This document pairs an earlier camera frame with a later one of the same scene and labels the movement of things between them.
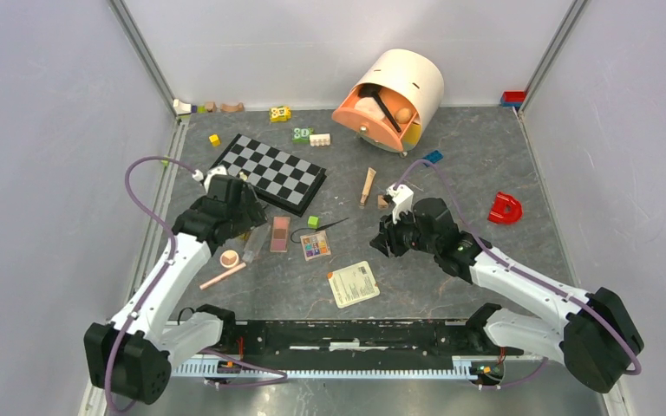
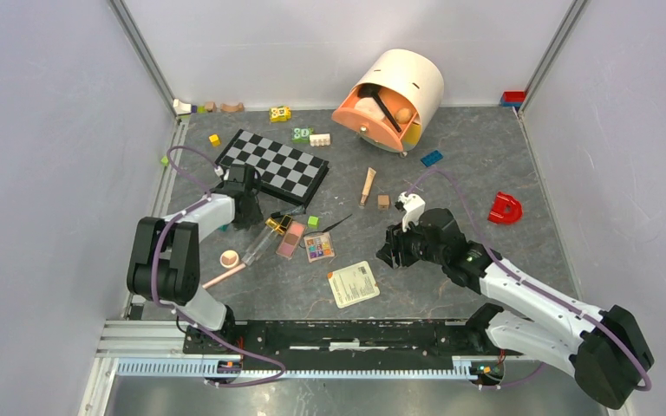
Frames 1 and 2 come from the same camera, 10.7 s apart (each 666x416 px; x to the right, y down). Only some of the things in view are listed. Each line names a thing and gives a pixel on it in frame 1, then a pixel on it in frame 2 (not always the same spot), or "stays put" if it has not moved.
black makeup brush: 367,89 stays put
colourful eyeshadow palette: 316,245 stays put
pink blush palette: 280,234 → 290,239
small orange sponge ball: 403,115 stays put
